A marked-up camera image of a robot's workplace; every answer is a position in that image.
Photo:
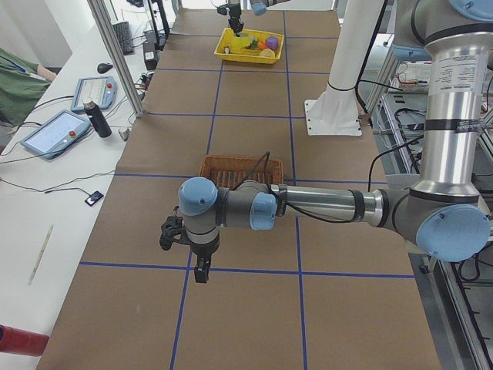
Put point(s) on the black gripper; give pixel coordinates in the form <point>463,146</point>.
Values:
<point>233,15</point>
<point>202,253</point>

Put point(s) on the yellow tape roll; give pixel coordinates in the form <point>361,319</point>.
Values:
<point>240,41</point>

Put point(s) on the yellow plastic basket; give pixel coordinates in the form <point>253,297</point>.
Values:
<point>246,55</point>

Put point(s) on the brown wicker basket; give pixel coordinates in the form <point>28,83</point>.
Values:
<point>229,171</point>

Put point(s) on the toy carrot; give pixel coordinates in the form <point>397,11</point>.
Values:
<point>257,45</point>

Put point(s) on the purple sponge block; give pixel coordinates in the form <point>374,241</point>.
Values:
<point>272,42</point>

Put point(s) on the croissant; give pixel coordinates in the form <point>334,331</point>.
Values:
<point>267,53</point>

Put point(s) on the black keyboard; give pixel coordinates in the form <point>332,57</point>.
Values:
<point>124,37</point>

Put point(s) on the small black device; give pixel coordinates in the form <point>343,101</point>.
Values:
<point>94,198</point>

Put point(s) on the computer mouse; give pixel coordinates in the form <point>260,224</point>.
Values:
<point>103,68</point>

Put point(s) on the teach pendant far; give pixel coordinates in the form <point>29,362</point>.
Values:
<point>102,91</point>

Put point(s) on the teach pendant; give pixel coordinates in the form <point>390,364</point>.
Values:
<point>102,91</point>
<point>56,135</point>

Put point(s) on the wooden stick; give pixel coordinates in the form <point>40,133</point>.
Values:
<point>41,253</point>

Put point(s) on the black water bottle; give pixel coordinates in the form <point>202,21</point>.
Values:
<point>96,117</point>

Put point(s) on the red cylinder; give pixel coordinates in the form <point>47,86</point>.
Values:
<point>21,342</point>

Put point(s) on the teach pendant near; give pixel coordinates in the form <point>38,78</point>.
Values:
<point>56,135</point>

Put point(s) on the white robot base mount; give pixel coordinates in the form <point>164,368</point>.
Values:
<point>335,112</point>

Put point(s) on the aluminium frame post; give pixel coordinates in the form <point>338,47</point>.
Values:
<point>103,22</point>

